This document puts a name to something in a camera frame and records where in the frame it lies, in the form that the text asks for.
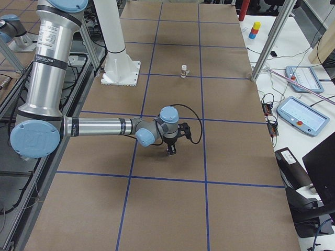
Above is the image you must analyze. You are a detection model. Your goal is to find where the aluminium frame post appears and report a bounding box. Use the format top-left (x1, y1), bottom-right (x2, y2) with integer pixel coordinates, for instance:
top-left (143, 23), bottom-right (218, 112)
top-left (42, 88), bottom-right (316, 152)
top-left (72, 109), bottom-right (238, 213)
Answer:
top-left (250, 0), bottom-right (296, 82)

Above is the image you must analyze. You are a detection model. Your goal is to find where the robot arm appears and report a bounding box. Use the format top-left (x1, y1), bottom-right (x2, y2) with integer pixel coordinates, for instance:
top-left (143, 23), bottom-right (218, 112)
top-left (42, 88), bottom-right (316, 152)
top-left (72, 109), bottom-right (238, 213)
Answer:
top-left (10, 1), bottom-right (192, 158)
top-left (1, 14), bottom-right (38, 52)

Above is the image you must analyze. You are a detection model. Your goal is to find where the white PPR valve fitting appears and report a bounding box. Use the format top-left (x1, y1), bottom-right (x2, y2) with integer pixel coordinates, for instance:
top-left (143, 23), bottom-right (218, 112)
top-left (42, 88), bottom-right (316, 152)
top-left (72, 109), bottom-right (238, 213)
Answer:
top-left (180, 64), bottom-right (190, 78)

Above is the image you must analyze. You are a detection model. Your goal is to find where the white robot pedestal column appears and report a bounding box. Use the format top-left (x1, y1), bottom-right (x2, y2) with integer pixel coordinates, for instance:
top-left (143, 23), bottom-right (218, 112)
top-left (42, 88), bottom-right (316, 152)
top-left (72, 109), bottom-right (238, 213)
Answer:
top-left (94, 0), bottom-right (141, 86)

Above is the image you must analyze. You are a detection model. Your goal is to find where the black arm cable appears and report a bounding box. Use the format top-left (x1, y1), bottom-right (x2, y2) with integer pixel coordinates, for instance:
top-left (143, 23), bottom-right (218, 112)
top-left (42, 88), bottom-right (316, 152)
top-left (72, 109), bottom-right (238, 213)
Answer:
top-left (151, 104), bottom-right (204, 146)

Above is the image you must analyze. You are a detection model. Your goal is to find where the yellow wooden block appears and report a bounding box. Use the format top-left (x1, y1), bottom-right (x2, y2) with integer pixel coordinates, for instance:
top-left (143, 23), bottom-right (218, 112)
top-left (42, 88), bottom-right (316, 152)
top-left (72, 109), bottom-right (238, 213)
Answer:
top-left (252, 21), bottom-right (261, 31)

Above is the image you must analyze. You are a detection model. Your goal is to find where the black monitor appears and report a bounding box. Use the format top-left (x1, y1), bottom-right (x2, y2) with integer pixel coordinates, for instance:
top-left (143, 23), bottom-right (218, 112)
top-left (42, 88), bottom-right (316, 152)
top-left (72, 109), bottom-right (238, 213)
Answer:
top-left (303, 133), bottom-right (334, 204)

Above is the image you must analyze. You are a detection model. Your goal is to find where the red wooden block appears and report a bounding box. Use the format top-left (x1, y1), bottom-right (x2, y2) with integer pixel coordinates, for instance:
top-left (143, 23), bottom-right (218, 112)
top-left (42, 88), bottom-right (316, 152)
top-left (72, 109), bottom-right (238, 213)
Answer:
top-left (250, 28), bottom-right (259, 35)

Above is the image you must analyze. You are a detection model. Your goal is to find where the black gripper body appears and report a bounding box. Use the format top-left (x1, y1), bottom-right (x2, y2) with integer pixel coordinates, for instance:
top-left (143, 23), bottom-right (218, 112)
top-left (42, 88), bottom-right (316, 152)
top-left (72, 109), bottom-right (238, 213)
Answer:
top-left (164, 122), bottom-right (192, 146)

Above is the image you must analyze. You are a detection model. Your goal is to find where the blue teach pendant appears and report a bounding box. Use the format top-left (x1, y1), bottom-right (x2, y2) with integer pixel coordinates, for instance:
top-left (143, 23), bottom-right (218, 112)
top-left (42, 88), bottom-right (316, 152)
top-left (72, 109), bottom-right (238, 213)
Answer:
top-left (277, 96), bottom-right (330, 137)
top-left (285, 66), bottom-right (324, 93)

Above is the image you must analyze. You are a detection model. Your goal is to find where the far blue teach pendant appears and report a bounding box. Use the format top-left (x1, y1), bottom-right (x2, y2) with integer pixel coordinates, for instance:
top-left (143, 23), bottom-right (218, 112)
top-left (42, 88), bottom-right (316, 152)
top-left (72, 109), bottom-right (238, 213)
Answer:
top-left (285, 66), bottom-right (324, 93)

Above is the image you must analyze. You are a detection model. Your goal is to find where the red cylinder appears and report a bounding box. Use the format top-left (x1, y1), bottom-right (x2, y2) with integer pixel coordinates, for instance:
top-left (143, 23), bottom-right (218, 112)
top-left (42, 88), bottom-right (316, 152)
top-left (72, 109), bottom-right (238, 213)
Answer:
top-left (239, 0), bottom-right (250, 21)

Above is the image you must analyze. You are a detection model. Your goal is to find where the near blue teach pendant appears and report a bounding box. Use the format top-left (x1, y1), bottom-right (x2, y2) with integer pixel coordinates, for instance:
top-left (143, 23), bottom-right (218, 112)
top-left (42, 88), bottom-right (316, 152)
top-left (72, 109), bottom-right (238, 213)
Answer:
top-left (277, 96), bottom-right (330, 137)

